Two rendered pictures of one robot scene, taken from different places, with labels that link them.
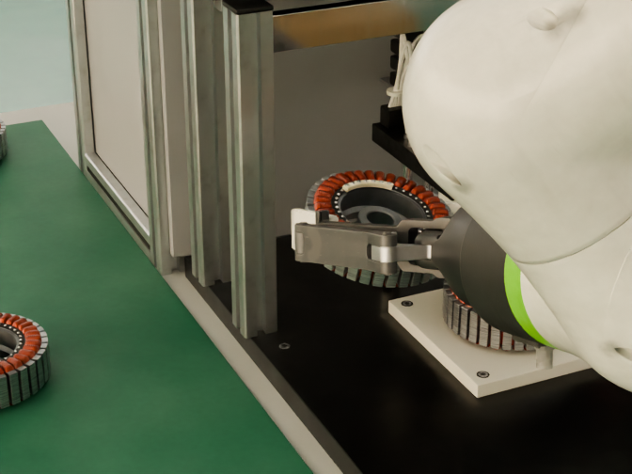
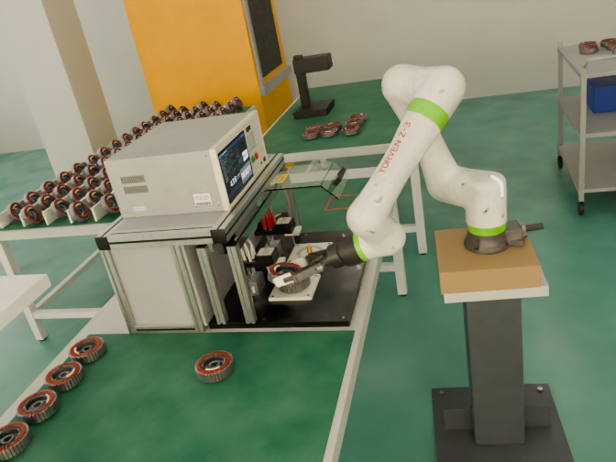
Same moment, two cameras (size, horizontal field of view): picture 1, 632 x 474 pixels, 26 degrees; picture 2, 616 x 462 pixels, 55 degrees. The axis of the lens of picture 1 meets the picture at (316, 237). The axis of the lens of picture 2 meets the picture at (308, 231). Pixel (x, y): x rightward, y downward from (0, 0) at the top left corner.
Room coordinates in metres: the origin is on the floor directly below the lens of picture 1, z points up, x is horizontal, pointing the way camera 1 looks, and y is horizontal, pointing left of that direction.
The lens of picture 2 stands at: (-0.25, 1.09, 1.78)
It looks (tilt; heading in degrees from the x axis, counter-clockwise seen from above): 25 degrees down; 312
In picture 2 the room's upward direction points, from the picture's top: 11 degrees counter-clockwise
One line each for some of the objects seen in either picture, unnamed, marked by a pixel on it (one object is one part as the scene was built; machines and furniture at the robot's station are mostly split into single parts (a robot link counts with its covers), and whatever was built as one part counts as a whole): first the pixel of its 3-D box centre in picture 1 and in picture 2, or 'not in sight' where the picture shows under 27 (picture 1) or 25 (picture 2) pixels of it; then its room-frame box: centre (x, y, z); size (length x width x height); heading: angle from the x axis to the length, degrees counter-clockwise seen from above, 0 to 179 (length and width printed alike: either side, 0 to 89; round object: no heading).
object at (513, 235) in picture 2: not in sight; (503, 233); (0.43, -0.60, 0.86); 0.26 x 0.15 x 0.06; 37
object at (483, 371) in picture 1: (508, 327); (294, 287); (1.00, -0.16, 0.78); 0.15 x 0.15 x 0.01; 25
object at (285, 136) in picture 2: not in sight; (357, 157); (2.22, -2.35, 0.37); 1.85 x 1.10 x 0.75; 115
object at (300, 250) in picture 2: not in sight; (310, 253); (1.10, -0.38, 0.78); 0.15 x 0.15 x 0.01; 25
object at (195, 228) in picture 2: not in sight; (201, 196); (1.34, -0.14, 1.09); 0.68 x 0.44 x 0.05; 115
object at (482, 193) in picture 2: not in sight; (482, 200); (0.48, -0.57, 0.98); 0.16 x 0.13 x 0.19; 164
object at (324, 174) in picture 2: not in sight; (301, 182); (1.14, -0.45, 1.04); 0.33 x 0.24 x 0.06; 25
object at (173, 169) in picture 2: not in sight; (192, 161); (1.35, -0.15, 1.22); 0.44 x 0.39 x 0.20; 115
